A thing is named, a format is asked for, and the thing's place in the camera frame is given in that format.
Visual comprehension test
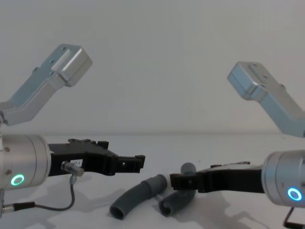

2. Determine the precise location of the thin dark left wrist cable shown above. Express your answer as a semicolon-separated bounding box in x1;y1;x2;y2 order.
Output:
0;160;85;212

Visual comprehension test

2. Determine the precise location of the curved grey plastic pipe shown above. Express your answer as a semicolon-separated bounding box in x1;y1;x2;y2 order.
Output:
109;174;168;221

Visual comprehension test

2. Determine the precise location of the white table cloth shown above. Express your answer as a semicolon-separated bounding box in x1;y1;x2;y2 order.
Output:
0;133;305;229

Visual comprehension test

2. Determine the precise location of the thin dark right wrist cable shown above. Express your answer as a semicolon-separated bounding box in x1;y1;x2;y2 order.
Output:
282;207;305;229

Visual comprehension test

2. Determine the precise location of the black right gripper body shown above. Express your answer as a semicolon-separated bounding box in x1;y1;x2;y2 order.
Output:
197;161;265;194

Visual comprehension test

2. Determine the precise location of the grey plastic pipe elbow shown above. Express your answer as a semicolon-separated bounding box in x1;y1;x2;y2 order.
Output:
159;162;197;218

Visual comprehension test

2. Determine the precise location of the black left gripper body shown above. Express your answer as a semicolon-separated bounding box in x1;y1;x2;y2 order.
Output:
48;139;96;177

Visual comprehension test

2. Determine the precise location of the thin dark wrist cable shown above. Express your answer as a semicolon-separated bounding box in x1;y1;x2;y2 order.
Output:
0;160;85;212
282;207;305;229

